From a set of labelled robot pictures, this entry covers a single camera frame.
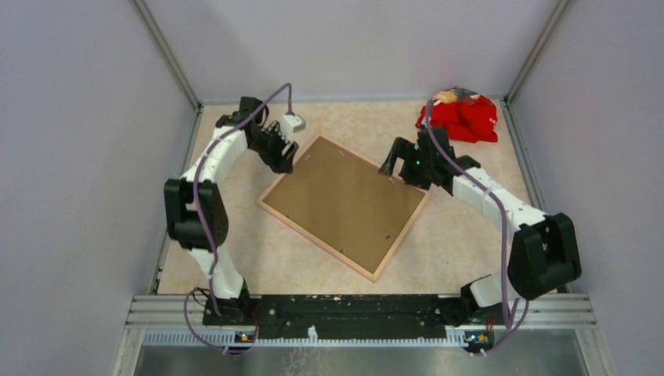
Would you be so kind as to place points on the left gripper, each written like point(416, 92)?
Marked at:
point(285, 164)

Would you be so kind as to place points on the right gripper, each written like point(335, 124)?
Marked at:
point(404, 148)

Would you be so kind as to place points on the pink wooden picture frame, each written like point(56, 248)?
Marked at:
point(269, 205)

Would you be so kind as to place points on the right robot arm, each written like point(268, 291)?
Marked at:
point(539, 251)

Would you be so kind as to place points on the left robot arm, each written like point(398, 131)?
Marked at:
point(196, 214)

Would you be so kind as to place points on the red crumpled cloth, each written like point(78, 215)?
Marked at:
point(465, 115)

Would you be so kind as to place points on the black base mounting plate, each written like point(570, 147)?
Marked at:
point(350, 317)

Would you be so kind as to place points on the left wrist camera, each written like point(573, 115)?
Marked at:
point(292, 123)

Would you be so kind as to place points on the aluminium rail with cable duct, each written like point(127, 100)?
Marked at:
point(556, 334)

